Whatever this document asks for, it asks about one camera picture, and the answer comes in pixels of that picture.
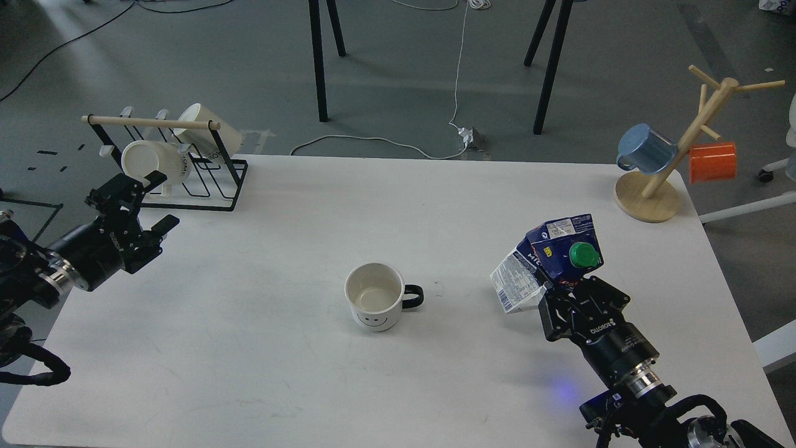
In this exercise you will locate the wooden mug tree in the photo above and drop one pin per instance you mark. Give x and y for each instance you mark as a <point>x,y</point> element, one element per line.
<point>651,198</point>

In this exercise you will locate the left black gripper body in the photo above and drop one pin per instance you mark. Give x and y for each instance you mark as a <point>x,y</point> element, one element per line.
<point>92,253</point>

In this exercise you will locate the white table frame bar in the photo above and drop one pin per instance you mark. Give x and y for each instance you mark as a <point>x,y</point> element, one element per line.
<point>751,207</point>

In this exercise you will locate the grey power adapter plug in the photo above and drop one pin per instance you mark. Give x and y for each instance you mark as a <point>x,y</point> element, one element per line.
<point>472,139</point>

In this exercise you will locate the black wire cup rack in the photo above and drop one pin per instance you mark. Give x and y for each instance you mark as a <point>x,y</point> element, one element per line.
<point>209,187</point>

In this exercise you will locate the white cup front in rack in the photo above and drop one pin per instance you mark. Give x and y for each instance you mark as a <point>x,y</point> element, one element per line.
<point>141,157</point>

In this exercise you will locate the white smiley face mug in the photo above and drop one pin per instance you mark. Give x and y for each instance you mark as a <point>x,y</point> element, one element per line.
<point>377,295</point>

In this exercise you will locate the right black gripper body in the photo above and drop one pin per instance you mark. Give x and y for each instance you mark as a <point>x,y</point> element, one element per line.
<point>617,351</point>

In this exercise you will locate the blue mug on tree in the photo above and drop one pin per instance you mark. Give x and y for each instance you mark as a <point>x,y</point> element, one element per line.
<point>644,149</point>

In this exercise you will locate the cream cup rear in rack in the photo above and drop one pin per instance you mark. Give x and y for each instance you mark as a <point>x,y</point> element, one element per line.
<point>203,139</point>

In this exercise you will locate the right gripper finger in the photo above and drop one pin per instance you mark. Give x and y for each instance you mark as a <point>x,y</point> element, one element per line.
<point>591,287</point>
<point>549,296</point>

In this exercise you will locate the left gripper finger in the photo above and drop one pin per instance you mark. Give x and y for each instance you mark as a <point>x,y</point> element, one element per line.
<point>123,195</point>
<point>163,226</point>

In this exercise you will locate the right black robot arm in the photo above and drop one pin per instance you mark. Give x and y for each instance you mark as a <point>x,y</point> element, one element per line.
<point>636,402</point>

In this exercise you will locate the blue white milk carton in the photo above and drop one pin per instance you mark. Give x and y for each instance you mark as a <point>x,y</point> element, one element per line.
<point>557,253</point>

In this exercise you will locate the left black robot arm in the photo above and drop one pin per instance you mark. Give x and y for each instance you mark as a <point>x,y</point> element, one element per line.
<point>27,276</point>

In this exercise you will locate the orange mug on tree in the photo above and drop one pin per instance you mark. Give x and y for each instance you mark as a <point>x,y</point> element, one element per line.
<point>712,162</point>

